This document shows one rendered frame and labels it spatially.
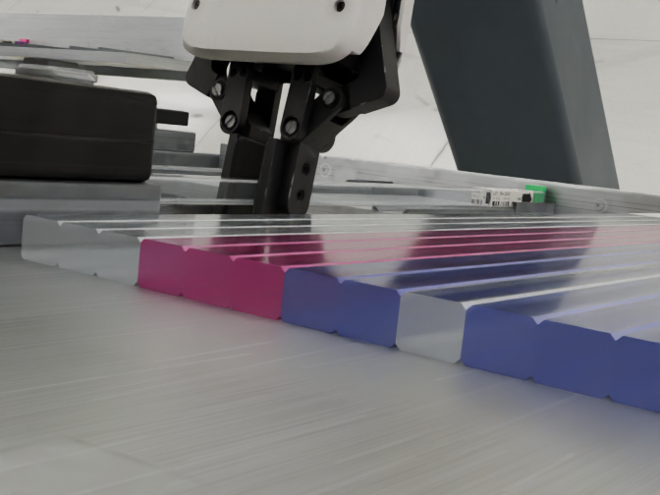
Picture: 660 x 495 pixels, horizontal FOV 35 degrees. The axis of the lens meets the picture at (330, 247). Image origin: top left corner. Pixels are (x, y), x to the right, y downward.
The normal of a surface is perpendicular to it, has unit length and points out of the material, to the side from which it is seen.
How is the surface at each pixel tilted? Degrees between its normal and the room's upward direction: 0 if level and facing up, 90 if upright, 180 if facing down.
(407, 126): 0
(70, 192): 90
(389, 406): 43
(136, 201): 90
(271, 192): 90
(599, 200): 47
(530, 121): 90
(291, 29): 37
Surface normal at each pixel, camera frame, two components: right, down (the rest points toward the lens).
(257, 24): -0.55, -0.17
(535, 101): -0.36, 0.71
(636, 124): -0.32, -0.71
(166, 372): 0.11, -0.99
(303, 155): 0.80, 0.15
